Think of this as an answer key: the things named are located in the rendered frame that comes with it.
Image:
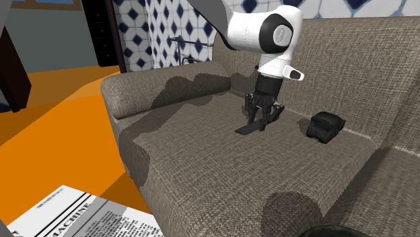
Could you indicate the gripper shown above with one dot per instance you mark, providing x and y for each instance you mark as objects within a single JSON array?
[{"x": 267, "y": 86}]

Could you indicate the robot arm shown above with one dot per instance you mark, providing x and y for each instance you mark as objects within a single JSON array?
[{"x": 249, "y": 32}]

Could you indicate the flat black remote control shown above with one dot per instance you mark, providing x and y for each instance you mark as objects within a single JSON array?
[{"x": 246, "y": 128}]

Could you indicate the black toy car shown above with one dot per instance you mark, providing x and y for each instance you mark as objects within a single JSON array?
[{"x": 325, "y": 126}]

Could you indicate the grey-brown fabric sofa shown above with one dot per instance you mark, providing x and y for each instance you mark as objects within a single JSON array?
[{"x": 229, "y": 177}]

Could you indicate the black metal rack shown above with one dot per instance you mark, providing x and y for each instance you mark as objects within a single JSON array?
[{"x": 185, "y": 59}]

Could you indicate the dark tall cabinet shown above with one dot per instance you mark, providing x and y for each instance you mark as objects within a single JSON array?
[{"x": 98, "y": 32}]

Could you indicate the white printed paper sheet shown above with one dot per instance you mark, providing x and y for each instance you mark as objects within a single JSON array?
[{"x": 82, "y": 218}]

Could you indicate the dark brown furniture piece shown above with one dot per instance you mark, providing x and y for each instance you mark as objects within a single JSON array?
[{"x": 11, "y": 78}]

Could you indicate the wooden framed wall picture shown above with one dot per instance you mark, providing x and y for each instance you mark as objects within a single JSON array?
[{"x": 46, "y": 5}]

